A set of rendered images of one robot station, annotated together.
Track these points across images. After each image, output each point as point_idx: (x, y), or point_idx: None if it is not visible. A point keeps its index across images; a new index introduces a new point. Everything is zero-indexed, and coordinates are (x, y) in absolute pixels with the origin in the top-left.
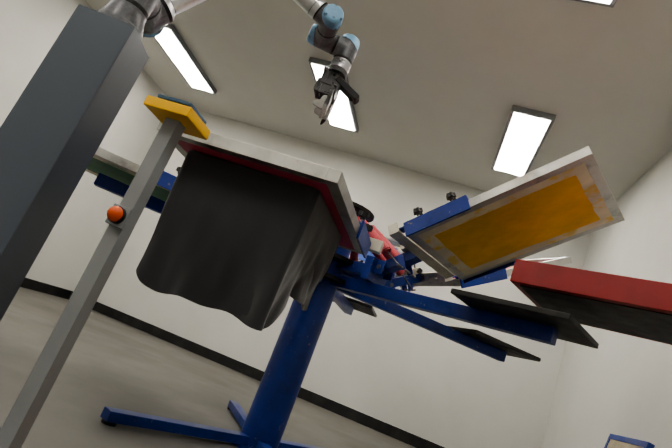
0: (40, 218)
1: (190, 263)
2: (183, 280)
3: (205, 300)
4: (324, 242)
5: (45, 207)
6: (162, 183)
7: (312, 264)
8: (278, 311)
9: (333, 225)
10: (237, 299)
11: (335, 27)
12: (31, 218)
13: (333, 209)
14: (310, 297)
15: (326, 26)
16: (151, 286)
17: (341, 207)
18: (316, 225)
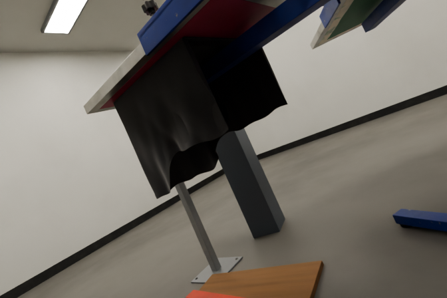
0: (225, 147)
1: (191, 155)
2: (195, 165)
3: (187, 177)
4: (158, 91)
5: (223, 143)
6: (324, 24)
7: (169, 114)
8: (165, 176)
9: (151, 71)
10: (171, 176)
11: None
12: (221, 151)
13: (128, 84)
14: (219, 116)
15: None
16: (213, 167)
17: (113, 91)
18: (132, 110)
